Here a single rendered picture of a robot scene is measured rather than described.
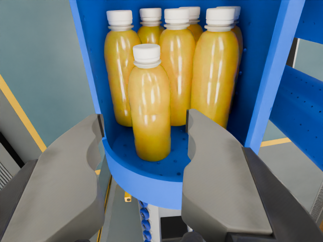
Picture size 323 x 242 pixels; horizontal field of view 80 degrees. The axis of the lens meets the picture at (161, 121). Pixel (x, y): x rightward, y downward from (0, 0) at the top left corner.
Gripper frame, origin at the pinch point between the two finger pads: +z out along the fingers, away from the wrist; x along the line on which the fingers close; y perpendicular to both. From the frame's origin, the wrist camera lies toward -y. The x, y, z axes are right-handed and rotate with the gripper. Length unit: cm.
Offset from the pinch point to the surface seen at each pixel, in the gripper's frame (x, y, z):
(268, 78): 12.7, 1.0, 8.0
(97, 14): -7.5, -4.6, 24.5
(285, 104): 60, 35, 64
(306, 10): 44, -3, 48
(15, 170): -119, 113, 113
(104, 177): -28, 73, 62
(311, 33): 47, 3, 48
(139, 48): -1.0, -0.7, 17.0
